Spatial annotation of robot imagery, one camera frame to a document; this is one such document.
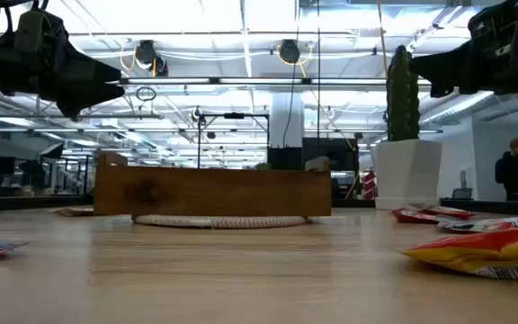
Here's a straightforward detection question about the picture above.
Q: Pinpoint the white building column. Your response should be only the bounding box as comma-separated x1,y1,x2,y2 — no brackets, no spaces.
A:
270,92,305,149

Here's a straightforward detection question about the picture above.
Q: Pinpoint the brown wooden tea box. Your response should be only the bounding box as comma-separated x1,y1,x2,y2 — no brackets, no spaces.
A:
93,151,333,218

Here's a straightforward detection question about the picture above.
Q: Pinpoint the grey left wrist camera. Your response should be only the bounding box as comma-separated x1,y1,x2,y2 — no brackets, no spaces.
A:
13,8,67,62

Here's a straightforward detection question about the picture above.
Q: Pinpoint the white hexagonal planter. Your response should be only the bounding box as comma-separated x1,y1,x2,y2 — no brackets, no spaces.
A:
370,139,443,212

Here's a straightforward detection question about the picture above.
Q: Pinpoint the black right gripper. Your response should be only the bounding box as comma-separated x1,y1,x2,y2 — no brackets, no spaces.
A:
409,26,518,98

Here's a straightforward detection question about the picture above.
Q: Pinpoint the hanging black cable ring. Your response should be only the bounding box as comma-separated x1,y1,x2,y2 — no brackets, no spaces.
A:
135,85,157,103

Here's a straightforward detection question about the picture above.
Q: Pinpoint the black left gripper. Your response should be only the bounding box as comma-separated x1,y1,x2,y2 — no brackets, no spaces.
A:
0,38,126,121

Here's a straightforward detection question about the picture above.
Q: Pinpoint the green cactus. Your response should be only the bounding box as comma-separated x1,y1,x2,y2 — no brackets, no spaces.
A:
385,44,421,143

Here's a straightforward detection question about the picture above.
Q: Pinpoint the orange peach tea packet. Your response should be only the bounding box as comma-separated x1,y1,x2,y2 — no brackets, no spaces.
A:
401,226,518,281

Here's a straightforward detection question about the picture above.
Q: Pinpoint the red white striped object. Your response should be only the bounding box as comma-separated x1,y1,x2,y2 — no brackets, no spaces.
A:
363,170,378,201

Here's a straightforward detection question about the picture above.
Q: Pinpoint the beige tea packet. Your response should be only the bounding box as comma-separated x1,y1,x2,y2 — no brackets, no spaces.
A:
54,205,95,218

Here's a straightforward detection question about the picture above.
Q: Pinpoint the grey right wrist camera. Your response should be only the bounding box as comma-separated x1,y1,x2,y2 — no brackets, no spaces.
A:
468,2,518,46

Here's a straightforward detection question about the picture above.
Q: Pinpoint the black cabinet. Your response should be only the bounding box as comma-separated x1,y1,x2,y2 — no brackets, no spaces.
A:
266,137,360,199

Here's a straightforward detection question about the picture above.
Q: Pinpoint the black ceiling cord reel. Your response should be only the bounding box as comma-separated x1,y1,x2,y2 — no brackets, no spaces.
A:
134,39,169,77
278,39,302,65

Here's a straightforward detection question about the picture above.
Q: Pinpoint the yellow hanging cord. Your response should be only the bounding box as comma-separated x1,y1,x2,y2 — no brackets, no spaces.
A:
377,0,389,77

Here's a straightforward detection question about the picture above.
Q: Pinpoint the person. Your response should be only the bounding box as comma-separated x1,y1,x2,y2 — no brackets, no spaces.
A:
494,137,518,203

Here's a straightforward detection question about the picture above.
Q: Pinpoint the white woven round coaster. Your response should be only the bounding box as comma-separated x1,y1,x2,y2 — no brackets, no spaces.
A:
131,213,309,230

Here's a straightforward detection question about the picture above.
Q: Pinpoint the black hanging cable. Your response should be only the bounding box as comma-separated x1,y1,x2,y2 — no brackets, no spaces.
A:
316,0,321,140

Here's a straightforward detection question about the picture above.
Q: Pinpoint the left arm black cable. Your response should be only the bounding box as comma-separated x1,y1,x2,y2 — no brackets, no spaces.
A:
1,0,48,37

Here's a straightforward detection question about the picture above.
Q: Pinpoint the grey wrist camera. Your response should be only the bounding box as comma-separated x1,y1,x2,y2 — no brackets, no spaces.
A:
468,2,518,46
13,8,67,62

